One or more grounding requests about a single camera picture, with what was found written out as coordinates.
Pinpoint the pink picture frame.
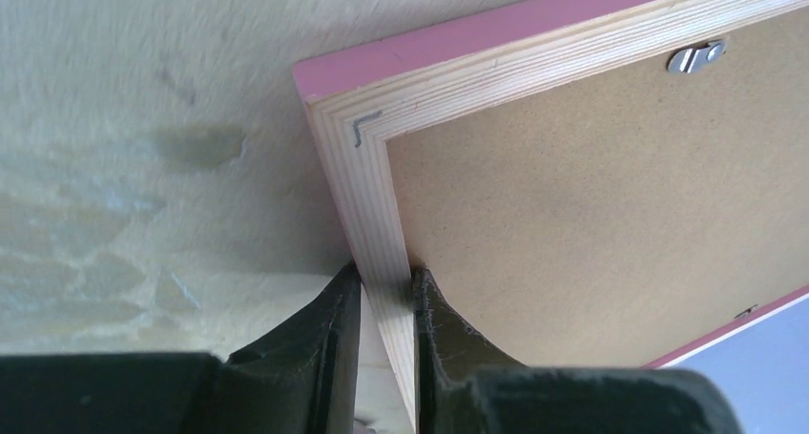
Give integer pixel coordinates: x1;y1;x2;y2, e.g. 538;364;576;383
293;0;808;418

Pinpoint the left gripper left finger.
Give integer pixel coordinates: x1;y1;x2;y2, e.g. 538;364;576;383
215;263;362;433

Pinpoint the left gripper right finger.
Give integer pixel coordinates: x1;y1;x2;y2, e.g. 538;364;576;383
412;268;525;433

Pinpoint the silver frame clip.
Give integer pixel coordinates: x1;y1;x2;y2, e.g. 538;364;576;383
666;39;727;74
734;304;759;320

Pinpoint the silver frame clip lower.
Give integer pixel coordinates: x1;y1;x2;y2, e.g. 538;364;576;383
734;304;759;320

